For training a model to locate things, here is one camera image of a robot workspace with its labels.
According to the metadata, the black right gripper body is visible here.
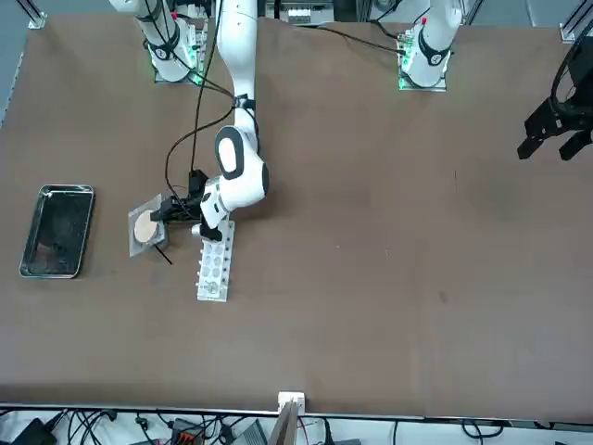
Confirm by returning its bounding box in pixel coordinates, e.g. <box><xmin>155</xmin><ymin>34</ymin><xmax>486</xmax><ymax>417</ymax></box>
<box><xmin>178</xmin><ymin>193</ymin><xmax>208</xmax><ymax>223</ymax></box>

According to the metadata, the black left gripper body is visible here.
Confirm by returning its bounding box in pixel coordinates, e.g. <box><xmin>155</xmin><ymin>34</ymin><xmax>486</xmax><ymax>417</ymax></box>
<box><xmin>553</xmin><ymin>35</ymin><xmax>593</xmax><ymax>134</ymax></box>

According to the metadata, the steel tray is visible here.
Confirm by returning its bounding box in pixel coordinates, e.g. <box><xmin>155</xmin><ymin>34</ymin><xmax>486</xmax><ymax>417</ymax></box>
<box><xmin>19</xmin><ymin>184</ymin><xmax>95</xmax><ymax>280</ymax></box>

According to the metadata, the white test tube rack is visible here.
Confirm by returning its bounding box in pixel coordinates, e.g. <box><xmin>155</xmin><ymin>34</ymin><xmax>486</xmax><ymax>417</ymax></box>
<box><xmin>196</xmin><ymin>218</ymin><xmax>236</xmax><ymax>303</ymax></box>

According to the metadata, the power strip with red switches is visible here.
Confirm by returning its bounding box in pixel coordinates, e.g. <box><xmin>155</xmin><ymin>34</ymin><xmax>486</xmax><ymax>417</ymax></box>
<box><xmin>170</xmin><ymin>418</ymin><xmax>206</xmax><ymax>445</ymax></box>

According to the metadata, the large black power adapter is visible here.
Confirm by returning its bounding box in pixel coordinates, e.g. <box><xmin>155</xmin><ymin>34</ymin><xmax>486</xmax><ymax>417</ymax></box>
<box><xmin>9</xmin><ymin>418</ymin><xmax>57</xmax><ymax>445</ymax></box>

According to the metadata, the white side table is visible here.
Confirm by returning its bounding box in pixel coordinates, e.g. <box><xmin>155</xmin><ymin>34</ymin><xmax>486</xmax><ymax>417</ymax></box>
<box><xmin>0</xmin><ymin>407</ymin><xmax>593</xmax><ymax>445</ymax></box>

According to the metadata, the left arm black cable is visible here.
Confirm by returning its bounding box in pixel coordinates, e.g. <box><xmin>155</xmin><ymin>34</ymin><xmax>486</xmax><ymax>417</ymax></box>
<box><xmin>550</xmin><ymin>44</ymin><xmax>580</xmax><ymax>112</ymax></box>

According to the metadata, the aluminium frame post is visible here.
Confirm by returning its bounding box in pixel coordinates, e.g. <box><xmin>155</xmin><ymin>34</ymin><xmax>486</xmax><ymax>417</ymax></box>
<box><xmin>18</xmin><ymin>0</ymin><xmax>48</xmax><ymax>30</ymax></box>
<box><xmin>560</xmin><ymin>0</ymin><xmax>593</xmax><ymax>44</ymax></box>

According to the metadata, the black cable across table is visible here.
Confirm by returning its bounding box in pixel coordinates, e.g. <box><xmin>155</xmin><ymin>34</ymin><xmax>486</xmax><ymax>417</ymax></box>
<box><xmin>291</xmin><ymin>22</ymin><xmax>410</xmax><ymax>61</ymax></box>

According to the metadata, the aluminium camera mount post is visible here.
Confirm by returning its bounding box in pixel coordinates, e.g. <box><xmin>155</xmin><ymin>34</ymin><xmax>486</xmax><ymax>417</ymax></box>
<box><xmin>276</xmin><ymin>391</ymin><xmax>307</xmax><ymax>445</ymax></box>

